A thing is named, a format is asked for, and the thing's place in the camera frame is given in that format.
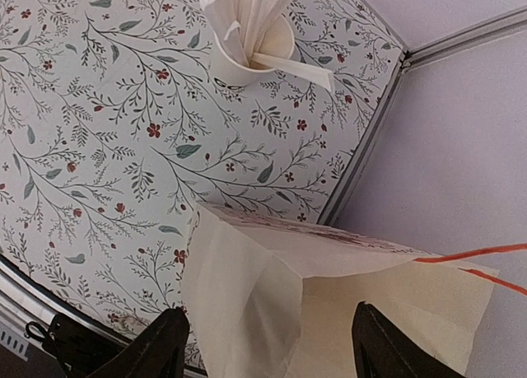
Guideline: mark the aluminium front rail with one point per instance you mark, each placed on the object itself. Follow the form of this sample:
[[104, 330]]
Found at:
[[23, 300]]

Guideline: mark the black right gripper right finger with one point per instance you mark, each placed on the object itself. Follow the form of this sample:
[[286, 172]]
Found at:
[[381, 349]]

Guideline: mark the white cup with straws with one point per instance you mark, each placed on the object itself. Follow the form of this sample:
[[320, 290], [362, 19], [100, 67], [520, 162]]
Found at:
[[252, 39]]

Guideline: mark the floral tablecloth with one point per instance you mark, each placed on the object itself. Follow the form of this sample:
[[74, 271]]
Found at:
[[112, 128]]

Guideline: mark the paper takeout bag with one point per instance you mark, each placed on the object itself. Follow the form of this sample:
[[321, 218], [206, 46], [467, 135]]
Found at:
[[269, 297]]

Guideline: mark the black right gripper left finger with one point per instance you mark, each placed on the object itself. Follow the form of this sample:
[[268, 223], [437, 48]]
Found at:
[[158, 351]]

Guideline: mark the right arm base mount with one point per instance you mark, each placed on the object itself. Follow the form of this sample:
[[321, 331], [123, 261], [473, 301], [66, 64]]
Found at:
[[82, 352]]

